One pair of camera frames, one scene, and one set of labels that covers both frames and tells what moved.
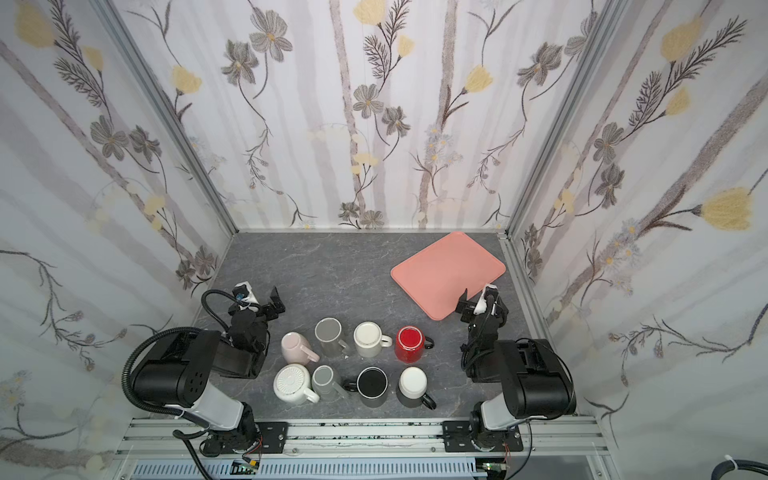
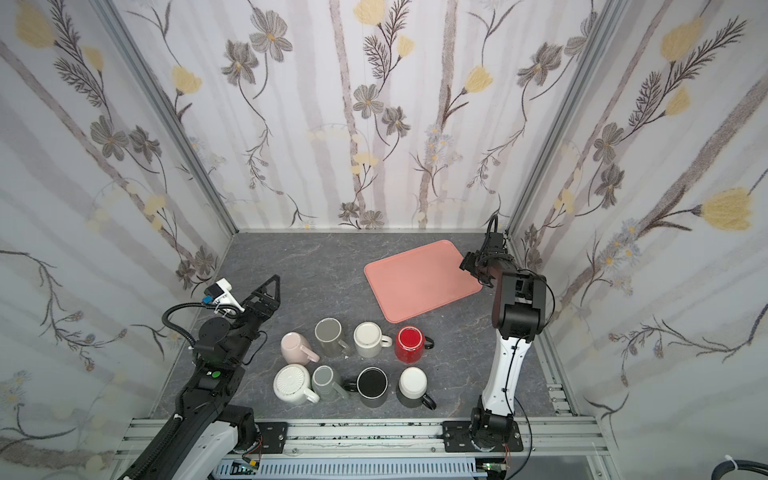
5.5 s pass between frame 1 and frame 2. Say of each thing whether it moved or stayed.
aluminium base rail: stayed
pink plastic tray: moved
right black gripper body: moved
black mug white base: stayed
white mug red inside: stayed
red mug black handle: stayed
